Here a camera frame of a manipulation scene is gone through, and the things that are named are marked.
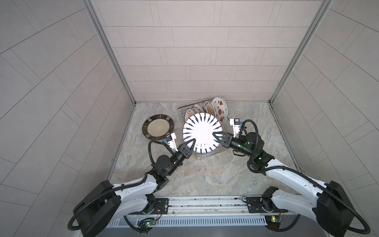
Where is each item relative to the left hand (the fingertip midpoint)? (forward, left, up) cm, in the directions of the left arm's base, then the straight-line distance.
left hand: (199, 142), depth 70 cm
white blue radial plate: (+6, -1, +4) cm, 7 cm away
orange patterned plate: (+31, -8, -11) cm, 34 cm away
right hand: (+2, -6, +2) cm, 7 cm away
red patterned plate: (+30, -1, -10) cm, 32 cm away
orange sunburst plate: (+27, +2, -8) cm, 28 cm away
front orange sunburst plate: (+28, +7, -12) cm, 31 cm away
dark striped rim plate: (+22, +29, -21) cm, 42 cm away
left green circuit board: (-31, +21, -18) cm, 41 cm away
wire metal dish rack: (+4, -12, +7) cm, 14 cm away
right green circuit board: (-30, -35, -22) cm, 51 cm away
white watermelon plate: (+31, -14, -10) cm, 35 cm away
